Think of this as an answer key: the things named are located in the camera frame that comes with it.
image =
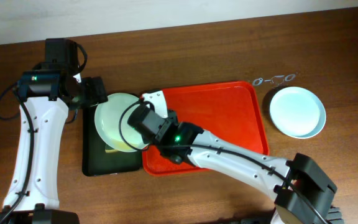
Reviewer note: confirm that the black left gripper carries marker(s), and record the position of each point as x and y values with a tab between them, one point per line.
96	91

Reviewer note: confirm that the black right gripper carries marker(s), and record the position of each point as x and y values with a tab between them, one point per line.
138	117

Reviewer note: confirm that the light green plate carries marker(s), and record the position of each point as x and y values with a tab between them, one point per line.
106	120

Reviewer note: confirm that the green yellow sponge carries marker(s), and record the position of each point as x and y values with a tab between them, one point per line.
109	149

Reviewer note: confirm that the light blue plate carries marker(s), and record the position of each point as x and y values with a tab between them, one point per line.
297	112

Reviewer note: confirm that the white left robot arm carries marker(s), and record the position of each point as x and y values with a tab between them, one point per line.
46	94

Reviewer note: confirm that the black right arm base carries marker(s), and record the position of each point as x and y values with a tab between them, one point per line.
334	216

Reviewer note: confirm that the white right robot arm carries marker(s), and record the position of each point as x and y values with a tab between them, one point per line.
301	191

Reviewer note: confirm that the black plastic tray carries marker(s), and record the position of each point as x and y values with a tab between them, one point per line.
95	160

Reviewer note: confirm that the red plastic tray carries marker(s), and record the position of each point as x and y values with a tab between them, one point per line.
229	110

